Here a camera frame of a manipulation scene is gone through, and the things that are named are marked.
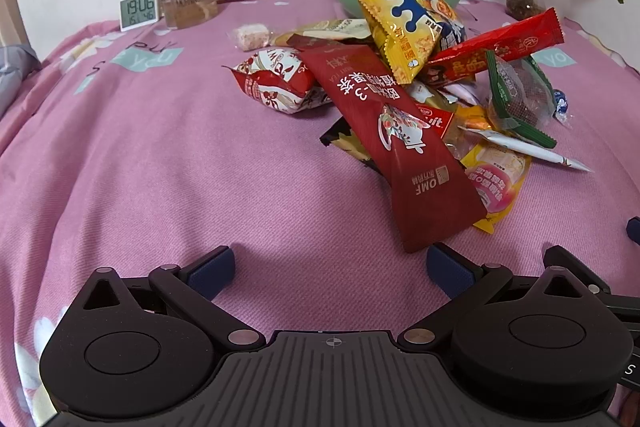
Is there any small pink nougat candy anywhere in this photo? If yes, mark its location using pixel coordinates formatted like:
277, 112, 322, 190
230, 24, 271, 52

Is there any white silver stick packet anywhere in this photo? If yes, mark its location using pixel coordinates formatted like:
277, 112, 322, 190
459, 126, 591, 172

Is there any long bright red snack bar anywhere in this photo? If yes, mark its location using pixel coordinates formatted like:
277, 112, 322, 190
418, 9, 564, 87

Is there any yellow blue snack bag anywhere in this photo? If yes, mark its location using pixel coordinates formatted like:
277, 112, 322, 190
358, 0, 466, 84

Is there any red white floral snack bag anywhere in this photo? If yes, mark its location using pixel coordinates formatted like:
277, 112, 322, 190
229, 48, 331, 115

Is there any pink floral tablecloth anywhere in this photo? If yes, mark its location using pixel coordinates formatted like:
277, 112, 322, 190
1, 0, 639, 426

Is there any small blue wrapped candy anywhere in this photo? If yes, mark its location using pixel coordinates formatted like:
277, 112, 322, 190
553, 89, 568, 124

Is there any yellow pink snack packet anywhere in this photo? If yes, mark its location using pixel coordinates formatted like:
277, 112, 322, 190
462, 144, 532, 234

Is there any green clear snack packet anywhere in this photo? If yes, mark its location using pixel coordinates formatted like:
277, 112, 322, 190
485, 51, 556, 150

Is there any cream beige snack packet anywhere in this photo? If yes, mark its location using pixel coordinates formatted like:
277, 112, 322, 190
270, 18, 371, 46

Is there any black gold snack packet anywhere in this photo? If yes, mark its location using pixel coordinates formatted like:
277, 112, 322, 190
320, 117, 381, 174

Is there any grey pillow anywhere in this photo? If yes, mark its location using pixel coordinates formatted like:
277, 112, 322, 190
0, 44, 40, 117

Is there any small red snack packet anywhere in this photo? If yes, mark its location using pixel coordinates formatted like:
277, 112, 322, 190
416, 103, 454, 139

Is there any white digital clock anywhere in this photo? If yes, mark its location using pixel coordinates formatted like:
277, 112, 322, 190
119, 0, 160, 31

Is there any long dark red tea packet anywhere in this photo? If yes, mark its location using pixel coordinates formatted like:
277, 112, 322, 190
288, 35, 486, 253

